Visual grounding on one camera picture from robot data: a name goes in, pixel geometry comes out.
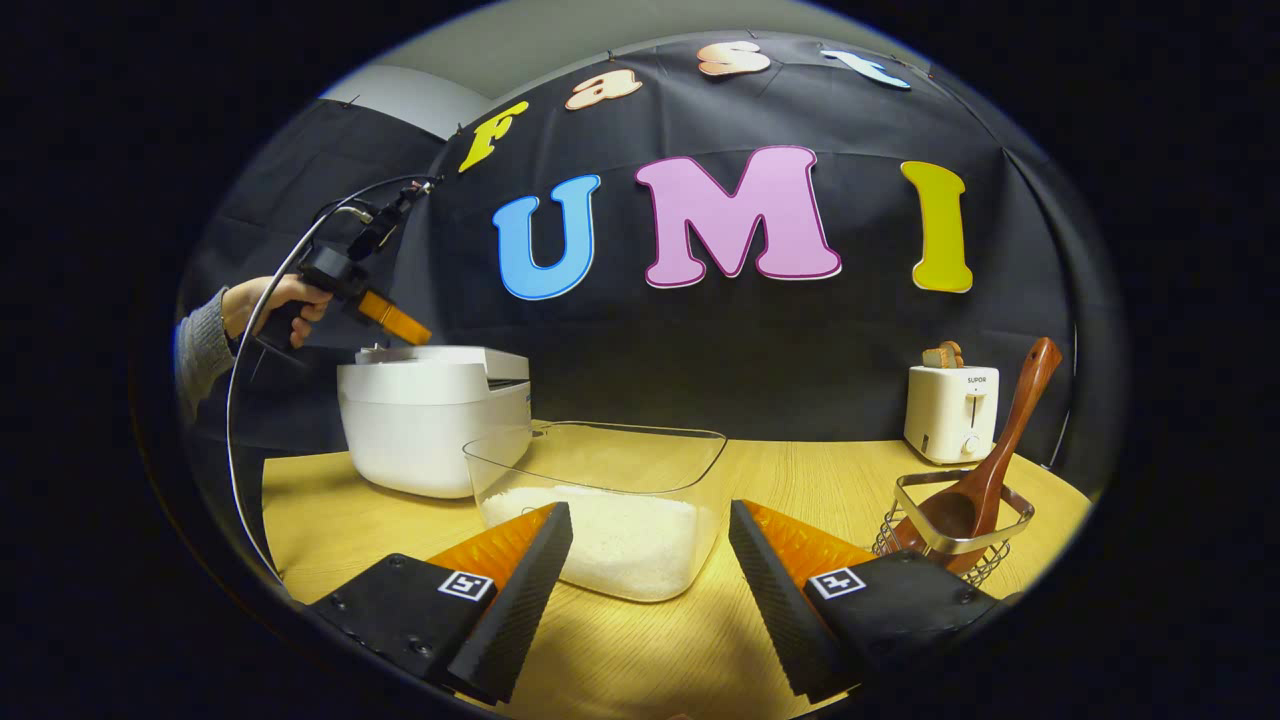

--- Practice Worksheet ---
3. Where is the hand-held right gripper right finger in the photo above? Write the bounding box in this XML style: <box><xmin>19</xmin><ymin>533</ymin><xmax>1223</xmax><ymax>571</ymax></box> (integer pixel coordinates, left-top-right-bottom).
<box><xmin>728</xmin><ymin>499</ymin><xmax>1011</xmax><ymax>704</ymax></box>

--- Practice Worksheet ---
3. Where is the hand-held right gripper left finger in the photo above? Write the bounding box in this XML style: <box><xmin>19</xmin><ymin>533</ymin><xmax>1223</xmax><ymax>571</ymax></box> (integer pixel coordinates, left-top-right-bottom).
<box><xmin>305</xmin><ymin>502</ymin><xmax>574</xmax><ymax>704</ymax></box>

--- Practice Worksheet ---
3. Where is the white rice cooker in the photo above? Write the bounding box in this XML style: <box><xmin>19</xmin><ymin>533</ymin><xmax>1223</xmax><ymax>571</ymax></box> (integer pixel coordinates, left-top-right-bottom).
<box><xmin>337</xmin><ymin>346</ymin><xmax>532</xmax><ymax>499</ymax></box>

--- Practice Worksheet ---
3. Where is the metal wire chopstick holder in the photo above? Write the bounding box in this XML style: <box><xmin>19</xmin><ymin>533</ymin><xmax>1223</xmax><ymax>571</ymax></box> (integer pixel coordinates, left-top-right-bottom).
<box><xmin>873</xmin><ymin>470</ymin><xmax>1035</xmax><ymax>586</ymax></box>

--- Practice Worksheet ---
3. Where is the brown wooden spoon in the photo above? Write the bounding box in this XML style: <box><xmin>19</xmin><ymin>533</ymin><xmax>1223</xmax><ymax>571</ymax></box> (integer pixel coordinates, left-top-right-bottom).
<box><xmin>900</xmin><ymin>337</ymin><xmax>1063</xmax><ymax>573</ymax></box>

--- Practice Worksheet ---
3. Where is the clear plastic container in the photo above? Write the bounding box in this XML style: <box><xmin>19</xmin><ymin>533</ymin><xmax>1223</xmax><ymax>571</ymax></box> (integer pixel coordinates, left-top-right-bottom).
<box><xmin>463</xmin><ymin>421</ymin><xmax>728</xmax><ymax>604</ymax></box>

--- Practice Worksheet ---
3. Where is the black backdrop cloth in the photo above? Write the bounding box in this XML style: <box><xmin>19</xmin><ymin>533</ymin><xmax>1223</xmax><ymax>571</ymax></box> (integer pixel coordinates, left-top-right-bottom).
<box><xmin>180</xmin><ymin>35</ymin><xmax>1126</xmax><ymax>501</ymax></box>

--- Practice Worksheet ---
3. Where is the white toaster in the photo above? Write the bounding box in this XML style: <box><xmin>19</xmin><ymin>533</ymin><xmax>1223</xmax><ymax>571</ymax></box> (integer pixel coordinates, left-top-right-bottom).
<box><xmin>904</xmin><ymin>365</ymin><xmax>1000</xmax><ymax>465</ymax></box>

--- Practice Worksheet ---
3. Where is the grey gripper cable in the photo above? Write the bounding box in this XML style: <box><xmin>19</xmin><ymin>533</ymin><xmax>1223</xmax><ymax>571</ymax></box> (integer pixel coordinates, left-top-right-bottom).
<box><xmin>226</xmin><ymin>175</ymin><xmax>436</xmax><ymax>581</ymax></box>

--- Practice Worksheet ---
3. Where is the thin grey cable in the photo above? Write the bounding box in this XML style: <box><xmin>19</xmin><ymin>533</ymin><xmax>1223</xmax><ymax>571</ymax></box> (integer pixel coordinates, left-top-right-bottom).
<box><xmin>1048</xmin><ymin>325</ymin><xmax>1081</xmax><ymax>471</ymax></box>

